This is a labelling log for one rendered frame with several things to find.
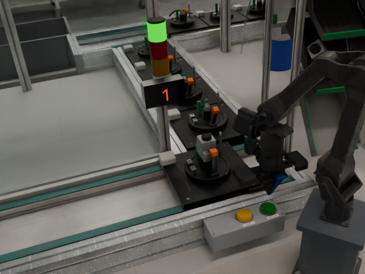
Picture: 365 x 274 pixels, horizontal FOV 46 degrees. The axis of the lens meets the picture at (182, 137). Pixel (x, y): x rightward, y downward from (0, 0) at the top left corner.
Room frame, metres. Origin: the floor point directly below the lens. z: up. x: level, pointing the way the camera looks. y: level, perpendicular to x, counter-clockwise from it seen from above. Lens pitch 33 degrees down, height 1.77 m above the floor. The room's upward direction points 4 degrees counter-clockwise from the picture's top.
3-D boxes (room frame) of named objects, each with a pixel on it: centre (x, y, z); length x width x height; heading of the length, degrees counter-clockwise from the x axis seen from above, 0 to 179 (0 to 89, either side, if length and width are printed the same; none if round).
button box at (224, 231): (0.84, -0.15, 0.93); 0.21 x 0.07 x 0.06; 107
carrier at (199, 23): (2.43, -0.04, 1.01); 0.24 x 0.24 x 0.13; 17
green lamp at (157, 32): (1.13, 0.05, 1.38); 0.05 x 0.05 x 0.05
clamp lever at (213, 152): (1.00, -0.08, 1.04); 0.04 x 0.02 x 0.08; 17
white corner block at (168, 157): (1.11, 0.05, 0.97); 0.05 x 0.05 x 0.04; 17
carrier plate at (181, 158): (1.04, -0.07, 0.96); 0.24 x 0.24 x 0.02; 17
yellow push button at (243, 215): (0.84, -0.15, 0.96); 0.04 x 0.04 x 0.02
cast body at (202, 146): (1.05, -0.07, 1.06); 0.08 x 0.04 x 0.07; 17
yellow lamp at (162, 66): (1.13, 0.05, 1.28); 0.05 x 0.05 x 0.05
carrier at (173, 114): (1.32, -0.09, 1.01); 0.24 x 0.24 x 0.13; 17
